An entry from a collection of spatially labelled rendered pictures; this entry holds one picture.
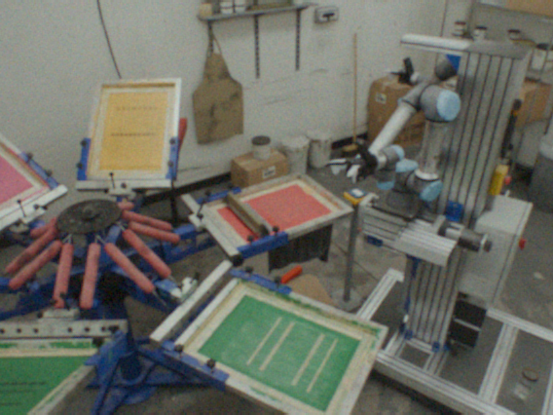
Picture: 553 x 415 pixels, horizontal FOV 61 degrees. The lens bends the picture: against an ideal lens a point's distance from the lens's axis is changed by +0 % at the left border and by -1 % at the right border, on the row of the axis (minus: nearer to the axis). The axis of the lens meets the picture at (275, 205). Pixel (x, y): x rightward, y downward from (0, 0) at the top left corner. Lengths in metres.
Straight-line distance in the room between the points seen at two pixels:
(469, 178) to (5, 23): 3.35
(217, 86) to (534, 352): 3.39
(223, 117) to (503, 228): 3.05
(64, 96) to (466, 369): 3.61
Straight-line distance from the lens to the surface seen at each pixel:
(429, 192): 2.31
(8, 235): 3.22
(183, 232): 2.66
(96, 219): 2.40
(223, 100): 4.72
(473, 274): 2.73
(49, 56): 4.23
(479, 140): 2.41
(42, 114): 4.34
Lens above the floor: 2.59
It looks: 33 degrees down
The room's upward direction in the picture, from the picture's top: 1 degrees counter-clockwise
